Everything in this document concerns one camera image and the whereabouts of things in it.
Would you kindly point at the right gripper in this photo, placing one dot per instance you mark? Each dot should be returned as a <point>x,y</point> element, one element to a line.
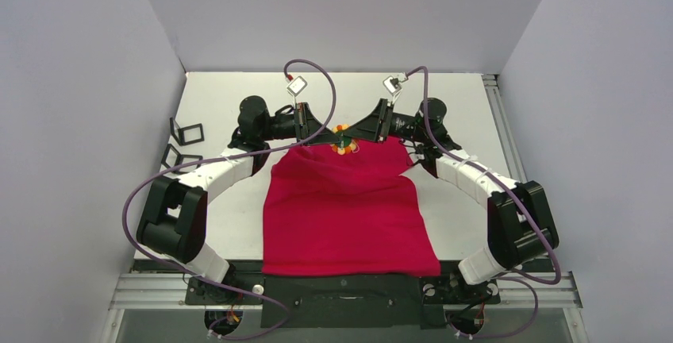
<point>382,121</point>

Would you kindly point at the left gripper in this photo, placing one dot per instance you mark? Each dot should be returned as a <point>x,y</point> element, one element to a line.
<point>307,120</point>

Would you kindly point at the orange yellow pompom brooch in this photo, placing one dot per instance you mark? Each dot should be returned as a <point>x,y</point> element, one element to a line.
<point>345,145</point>

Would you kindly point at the red t-shirt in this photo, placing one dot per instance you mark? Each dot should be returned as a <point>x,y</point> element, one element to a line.
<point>327,214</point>

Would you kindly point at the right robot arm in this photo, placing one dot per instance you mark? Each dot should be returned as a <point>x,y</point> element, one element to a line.
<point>519,223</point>

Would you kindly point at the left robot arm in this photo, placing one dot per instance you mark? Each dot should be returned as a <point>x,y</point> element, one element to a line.
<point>174,217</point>

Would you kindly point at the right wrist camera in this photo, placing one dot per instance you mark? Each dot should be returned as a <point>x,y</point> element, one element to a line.
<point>393,83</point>

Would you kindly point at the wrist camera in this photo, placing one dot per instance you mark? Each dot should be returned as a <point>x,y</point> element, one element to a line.
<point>393,83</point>
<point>296,85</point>

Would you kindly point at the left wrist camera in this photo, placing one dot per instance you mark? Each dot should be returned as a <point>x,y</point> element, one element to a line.
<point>296,85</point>

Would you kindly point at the black frame stand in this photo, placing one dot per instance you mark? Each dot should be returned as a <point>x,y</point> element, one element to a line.
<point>186,135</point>
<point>173,157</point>

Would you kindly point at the aluminium side rail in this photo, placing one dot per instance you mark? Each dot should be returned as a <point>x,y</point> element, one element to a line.
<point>505,134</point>

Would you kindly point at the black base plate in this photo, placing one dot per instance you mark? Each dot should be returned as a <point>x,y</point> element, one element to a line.
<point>351,301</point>

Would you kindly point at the aluminium front rail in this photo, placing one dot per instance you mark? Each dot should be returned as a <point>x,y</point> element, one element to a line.
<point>168,291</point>

